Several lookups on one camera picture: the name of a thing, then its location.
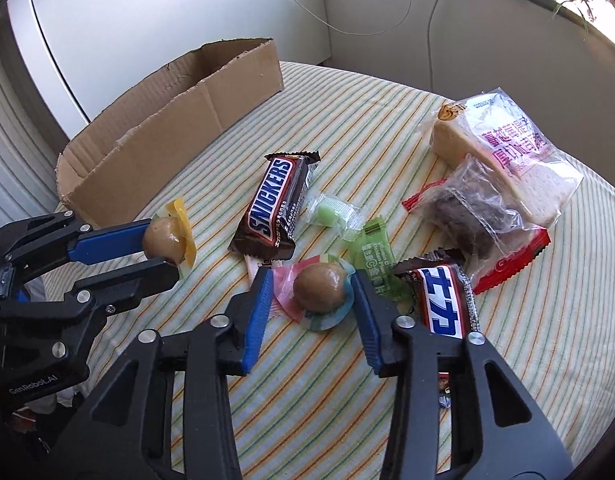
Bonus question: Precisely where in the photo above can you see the dark cake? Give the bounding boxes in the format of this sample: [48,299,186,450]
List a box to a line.
[402,155,550,295]

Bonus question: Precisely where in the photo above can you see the brown cardboard box tray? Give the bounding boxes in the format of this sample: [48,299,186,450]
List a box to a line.
[56,38,284,228]

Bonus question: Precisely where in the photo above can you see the brown ball candy yellow wrapper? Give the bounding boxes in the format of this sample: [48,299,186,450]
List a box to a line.
[142,197,197,272]

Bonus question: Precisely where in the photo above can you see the grey hanging cable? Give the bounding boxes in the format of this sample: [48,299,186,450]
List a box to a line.
[425,0,443,96]

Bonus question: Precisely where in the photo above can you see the striped tablecloth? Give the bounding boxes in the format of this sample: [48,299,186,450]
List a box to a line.
[36,58,615,480]

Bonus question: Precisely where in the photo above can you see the green snack packet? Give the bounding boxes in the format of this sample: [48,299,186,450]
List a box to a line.
[349,216,411,307]

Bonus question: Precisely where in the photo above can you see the white refrigerator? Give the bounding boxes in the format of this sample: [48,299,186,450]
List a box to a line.
[7,0,330,138]

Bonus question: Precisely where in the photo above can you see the small pale green candy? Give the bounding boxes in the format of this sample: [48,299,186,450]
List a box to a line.
[307,193,365,242]

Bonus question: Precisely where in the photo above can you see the Snickers bar Chinese label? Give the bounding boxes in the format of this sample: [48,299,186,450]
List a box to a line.
[391,248,483,396]

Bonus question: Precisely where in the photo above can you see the packaged sliced bread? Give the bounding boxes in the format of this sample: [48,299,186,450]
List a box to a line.
[430,88,583,229]

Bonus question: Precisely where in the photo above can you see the Snickers bar English label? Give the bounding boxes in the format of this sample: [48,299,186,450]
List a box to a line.
[228,152,321,261]

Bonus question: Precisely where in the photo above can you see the brown ball candy pink wrapper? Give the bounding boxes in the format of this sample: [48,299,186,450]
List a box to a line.
[273,255,355,332]

